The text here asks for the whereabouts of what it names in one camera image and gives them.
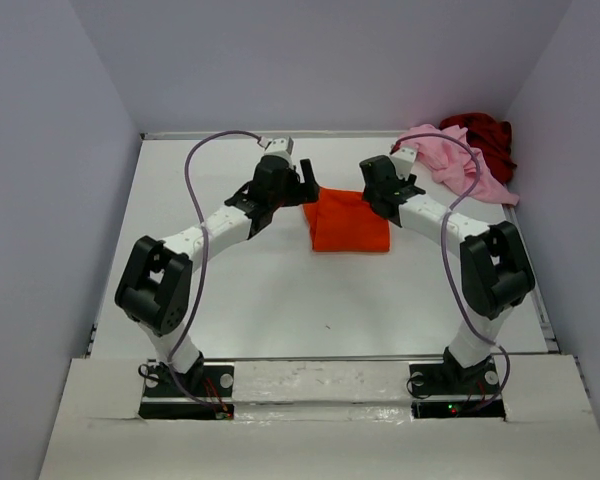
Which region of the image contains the orange t shirt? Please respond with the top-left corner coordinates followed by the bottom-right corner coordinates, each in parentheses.
top-left (302, 188), bottom-right (391, 254)

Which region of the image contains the pink t shirt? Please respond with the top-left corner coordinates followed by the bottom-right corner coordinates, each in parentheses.
top-left (394, 124), bottom-right (519, 206)

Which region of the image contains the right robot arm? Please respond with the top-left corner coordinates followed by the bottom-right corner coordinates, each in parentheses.
top-left (360, 155), bottom-right (535, 400)

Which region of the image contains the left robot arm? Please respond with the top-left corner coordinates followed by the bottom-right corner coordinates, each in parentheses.
top-left (114, 154), bottom-right (320, 396)

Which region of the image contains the dark red t shirt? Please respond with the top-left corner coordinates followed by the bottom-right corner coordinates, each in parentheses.
top-left (439, 112), bottom-right (517, 185)

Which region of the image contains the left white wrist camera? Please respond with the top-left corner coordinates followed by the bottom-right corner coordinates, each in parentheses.
top-left (258, 137), bottom-right (294, 157)

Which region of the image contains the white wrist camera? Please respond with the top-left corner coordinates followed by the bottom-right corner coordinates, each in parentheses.
top-left (258, 137), bottom-right (294, 157)
top-left (389, 146), bottom-right (418, 179)

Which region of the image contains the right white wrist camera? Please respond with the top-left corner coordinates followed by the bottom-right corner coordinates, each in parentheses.
top-left (389, 146), bottom-right (418, 179)

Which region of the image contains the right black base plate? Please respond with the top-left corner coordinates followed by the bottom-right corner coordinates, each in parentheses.
top-left (405, 360), bottom-right (506, 420)

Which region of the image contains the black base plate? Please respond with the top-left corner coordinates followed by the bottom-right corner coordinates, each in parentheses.
top-left (138, 362), bottom-right (235, 421)
top-left (405, 360), bottom-right (506, 420)

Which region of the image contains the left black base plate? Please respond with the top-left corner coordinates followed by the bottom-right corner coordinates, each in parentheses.
top-left (138, 362), bottom-right (235, 421)

